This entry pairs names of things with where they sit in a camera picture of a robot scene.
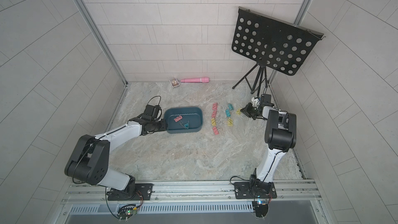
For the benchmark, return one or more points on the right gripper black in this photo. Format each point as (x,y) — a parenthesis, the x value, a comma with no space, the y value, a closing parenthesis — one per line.
(249,111)

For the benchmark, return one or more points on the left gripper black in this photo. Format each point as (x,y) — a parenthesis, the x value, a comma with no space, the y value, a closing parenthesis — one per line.
(163,126)

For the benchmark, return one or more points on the teal plastic storage box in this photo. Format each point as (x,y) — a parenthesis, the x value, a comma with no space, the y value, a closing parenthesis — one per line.
(192,114)

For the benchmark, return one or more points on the teal binder clip large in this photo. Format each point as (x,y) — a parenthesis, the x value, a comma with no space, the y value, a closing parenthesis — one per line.
(185,124)

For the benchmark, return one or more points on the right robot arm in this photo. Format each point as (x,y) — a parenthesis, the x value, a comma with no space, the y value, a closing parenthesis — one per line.
(280,136)

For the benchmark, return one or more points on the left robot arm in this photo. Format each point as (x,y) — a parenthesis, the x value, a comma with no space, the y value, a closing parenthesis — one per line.
(89,161)

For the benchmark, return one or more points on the small card box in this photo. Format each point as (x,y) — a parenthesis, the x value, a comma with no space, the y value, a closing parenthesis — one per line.
(174,82)

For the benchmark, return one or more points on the pink microphone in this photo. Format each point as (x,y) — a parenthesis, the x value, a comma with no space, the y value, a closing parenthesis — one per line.
(195,80)

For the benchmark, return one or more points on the black music stand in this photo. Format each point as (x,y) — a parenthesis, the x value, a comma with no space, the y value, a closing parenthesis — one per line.
(271,43)

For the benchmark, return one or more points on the left controller board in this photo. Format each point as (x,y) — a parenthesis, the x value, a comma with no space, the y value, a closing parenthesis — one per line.
(126,212)

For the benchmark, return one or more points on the controller board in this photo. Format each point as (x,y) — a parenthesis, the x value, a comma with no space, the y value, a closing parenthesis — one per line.
(126,212)
(260,209)

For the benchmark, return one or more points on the right controller board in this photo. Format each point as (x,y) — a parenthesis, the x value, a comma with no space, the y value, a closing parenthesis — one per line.
(260,209)

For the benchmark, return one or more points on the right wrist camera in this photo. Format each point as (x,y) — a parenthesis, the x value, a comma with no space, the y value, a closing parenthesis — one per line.
(262,101)

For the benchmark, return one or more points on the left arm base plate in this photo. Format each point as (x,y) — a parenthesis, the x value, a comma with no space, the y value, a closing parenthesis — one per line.
(133,192)

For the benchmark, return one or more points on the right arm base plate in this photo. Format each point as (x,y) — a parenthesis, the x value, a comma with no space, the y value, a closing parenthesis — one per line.
(258,190)

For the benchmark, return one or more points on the aluminium rail frame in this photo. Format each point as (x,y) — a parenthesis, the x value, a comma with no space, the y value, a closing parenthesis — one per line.
(173,191)

